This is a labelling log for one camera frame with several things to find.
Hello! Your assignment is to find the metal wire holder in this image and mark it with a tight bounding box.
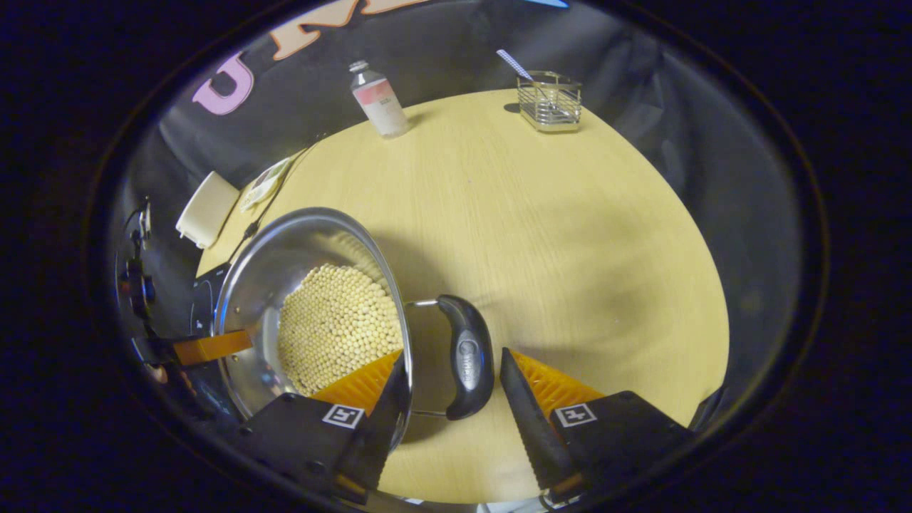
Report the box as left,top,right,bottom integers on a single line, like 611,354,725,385
517,71,583,134

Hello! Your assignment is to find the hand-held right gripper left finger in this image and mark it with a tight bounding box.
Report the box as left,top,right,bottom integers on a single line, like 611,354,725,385
239,349,413,505

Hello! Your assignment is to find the white divided bean dish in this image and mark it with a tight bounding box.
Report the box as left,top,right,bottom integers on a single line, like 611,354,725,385
240,157,293,213

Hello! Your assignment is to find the pile of soybeans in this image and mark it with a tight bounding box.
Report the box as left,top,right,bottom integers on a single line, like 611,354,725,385
276,264,405,398

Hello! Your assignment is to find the steel pot with black handles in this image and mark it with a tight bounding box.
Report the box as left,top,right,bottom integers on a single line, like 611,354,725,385
212,207,496,435

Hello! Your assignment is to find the black power cable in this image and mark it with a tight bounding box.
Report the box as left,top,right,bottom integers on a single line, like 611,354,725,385
228,146,314,264

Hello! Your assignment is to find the white toaster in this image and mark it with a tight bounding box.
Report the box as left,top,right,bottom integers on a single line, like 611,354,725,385
175,170,242,250

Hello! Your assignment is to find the small pink label bottle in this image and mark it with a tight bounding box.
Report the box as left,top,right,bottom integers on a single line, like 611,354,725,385
348,60,410,139

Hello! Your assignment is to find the blue checkered stick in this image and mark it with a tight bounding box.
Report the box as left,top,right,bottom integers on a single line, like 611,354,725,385
496,48,535,83

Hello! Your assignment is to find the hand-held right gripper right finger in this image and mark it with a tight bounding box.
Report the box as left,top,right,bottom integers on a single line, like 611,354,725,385
499,347,695,503

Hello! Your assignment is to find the black induction cooktop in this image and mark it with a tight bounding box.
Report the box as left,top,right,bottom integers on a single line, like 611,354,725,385
189,262,232,336

